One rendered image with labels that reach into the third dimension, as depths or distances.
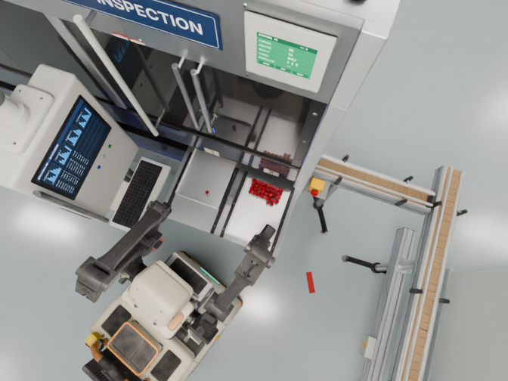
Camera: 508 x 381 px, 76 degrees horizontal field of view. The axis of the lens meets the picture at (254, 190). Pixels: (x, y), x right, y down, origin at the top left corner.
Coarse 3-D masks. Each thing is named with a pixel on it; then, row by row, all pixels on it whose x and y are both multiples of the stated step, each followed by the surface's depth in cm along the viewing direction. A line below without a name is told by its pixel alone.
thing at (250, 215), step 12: (240, 192) 181; (240, 204) 183; (252, 204) 183; (264, 204) 183; (240, 216) 181; (252, 216) 181; (264, 216) 181; (276, 216) 181; (228, 228) 179; (240, 228) 179; (252, 228) 179; (276, 228) 179
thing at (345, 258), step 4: (344, 256) 261; (348, 256) 255; (344, 260) 260; (348, 260) 254; (352, 260) 252; (356, 260) 251; (360, 260) 251; (360, 264) 250; (364, 264) 248; (368, 264) 248; (372, 264) 248; (376, 264) 247; (372, 268) 247; (376, 272) 246; (380, 272) 246; (384, 272) 247
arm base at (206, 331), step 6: (204, 312) 136; (198, 318) 136; (192, 324) 136; (198, 324) 134; (204, 324) 133; (210, 324) 132; (216, 324) 135; (192, 330) 135; (198, 330) 134; (204, 330) 133; (210, 330) 134; (216, 330) 140; (198, 336) 135; (204, 336) 134; (210, 336) 136
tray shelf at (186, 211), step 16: (176, 176) 187; (240, 176) 187; (256, 176) 187; (272, 176) 187; (288, 192) 185; (176, 208) 182; (192, 208) 182; (208, 208) 182; (224, 208) 182; (192, 224) 180; (208, 224) 180; (224, 224) 180; (288, 224) 180; (240, 240) 178
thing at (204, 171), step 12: (192, 156) 188; (204, 156) 190; (216, 156) 190; (192, 168) 188; (204, 168) 188; (216, 168) 188; (228, 168) 188; (192, 180) 186; (204, 180) 186; (216, 180) 186; (228, 180) 186; (180, 192) 184; (192, 192) 184; (204, 192) 184; (216, 192) 184; (216, 204) 183
